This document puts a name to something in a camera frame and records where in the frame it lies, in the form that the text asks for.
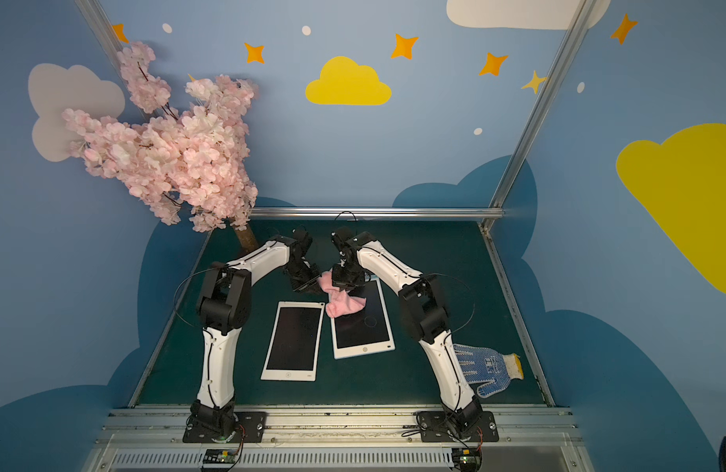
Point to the aluminium post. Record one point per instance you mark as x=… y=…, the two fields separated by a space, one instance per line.
x=584 y=17
x=97 y=20

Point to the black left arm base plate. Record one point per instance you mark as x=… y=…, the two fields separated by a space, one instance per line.
x=231 y=428

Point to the pink cherry blossom tree crown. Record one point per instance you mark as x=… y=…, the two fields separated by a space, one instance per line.
x=194 y=159

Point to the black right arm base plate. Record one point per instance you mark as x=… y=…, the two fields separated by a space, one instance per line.
x=434 y=427

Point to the right rear aluminium post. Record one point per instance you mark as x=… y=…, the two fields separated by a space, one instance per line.
x=584 y=17

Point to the blue-edged white drawing tablet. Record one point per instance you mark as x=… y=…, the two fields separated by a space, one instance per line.
x=367 y=331

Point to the blue dotted work glove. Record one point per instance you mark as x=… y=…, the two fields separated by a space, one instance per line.
x=487 y=370

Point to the rear aluminium frame rail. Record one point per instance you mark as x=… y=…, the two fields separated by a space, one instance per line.
x=287 y=212

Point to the left green circuit board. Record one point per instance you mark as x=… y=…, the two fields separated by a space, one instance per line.
x=220 y=459

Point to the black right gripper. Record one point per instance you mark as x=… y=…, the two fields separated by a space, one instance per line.
x=348 y=277

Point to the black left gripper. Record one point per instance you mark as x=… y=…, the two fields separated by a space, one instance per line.
x=304 y=277

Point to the pink cloth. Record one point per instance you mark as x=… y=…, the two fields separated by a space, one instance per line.
x=340 y=303

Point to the right circuit board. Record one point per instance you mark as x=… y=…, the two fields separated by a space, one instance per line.
x=466 y=459

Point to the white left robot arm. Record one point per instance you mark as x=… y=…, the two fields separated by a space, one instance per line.
x=223 y=309

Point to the left rear aluminium post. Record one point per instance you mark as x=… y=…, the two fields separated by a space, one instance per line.
x=97 y=20

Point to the front aluminium rail bed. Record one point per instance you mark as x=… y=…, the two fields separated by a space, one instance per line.
x=340 y=438

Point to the rusty brown tree trunk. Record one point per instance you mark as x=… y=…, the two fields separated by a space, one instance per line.
x=247 y=239

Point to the right table edge rail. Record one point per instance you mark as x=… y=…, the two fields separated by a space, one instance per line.
x=517 y=318

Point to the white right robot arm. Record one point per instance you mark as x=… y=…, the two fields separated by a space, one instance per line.
x=425 y=316

